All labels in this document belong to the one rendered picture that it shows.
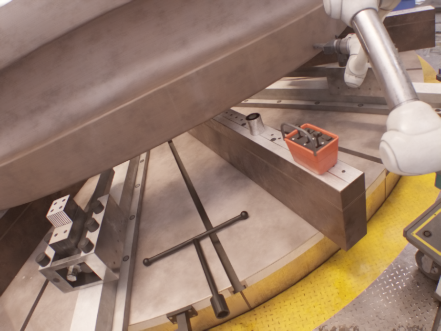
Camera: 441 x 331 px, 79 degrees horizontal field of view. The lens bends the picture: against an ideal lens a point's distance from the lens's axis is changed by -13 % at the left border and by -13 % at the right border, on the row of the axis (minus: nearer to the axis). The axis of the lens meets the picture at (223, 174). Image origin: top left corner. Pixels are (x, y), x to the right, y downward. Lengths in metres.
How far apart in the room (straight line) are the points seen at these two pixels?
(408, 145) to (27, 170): 1.66
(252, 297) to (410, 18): 2.80
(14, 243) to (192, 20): 1.97
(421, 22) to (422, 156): 2.53
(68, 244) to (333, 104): 1.99
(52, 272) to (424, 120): 1.65
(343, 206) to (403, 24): 2.41
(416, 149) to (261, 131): 0.88
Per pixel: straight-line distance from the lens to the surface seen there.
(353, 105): 2.37
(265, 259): 1.50
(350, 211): 1.29
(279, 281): 1.66
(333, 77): 2.27
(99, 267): 1.55
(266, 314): 1.70
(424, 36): 3.44
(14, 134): 1.83
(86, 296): 1.67
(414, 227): 1.54
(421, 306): 1.69
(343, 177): 1.23
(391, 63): 1.08
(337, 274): 1.76
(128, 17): 1.55
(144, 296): 1.66
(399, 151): 0.95
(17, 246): 2.59
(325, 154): 1.20
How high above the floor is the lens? 1.49
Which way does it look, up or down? 35 degrees down
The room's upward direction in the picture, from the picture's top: 23 degrees counter-clockwise
